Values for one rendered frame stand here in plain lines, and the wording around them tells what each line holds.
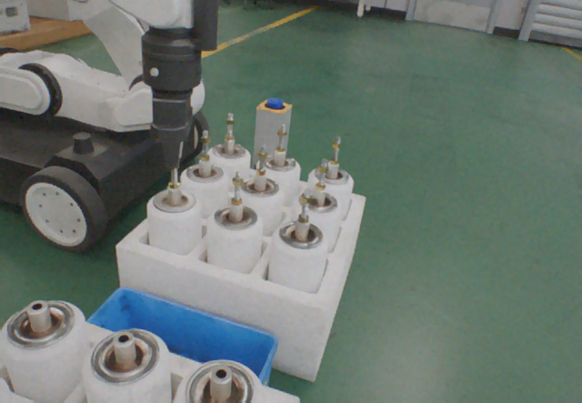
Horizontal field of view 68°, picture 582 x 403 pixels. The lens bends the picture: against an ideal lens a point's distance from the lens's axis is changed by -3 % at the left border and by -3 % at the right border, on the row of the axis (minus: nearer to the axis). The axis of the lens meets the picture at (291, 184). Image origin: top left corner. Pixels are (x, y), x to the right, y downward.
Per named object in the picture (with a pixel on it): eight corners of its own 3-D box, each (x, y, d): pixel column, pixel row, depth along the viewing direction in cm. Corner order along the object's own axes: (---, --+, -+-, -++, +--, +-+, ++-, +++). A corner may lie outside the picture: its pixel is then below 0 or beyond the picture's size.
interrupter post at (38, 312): (26, 330, 52) (21, 310, 50) (41, 317, 54) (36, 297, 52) (43, 337, 51) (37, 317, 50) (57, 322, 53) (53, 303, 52)
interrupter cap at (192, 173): (231, 175, 90) (231, 172, 90) (205, 188, 85) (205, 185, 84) (205, 163, 94) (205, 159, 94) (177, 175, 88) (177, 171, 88)
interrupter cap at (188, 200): (144, 206, 77) (143, 202, 77) (171, 187, 84) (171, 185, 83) (178, 219, 75) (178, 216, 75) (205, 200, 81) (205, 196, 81)
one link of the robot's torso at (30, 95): (-16, 108, 115) (-26, 59, 109) (41, 88, 132) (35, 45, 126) (47, 124, 111) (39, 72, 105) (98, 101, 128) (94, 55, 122)
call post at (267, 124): (247, 216, 123) (255, 108, 108) (256, 203, 129) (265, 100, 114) (272, 222, 121) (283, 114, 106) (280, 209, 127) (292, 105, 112)
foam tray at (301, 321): (123, 318, 86) (115, 245, 78) (211, 218, 119) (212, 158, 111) (314, 383, 78) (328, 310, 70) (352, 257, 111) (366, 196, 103)
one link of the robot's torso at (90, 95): (-4, 64, 107) (164, 77, 96) (55, 49, 124) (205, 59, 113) (12, 123, 114) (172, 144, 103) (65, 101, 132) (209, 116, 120)
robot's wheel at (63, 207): (27, 240, 104) (11, 166, 94) (43, 229, 108) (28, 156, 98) (98, 263, 100) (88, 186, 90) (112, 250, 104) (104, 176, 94)
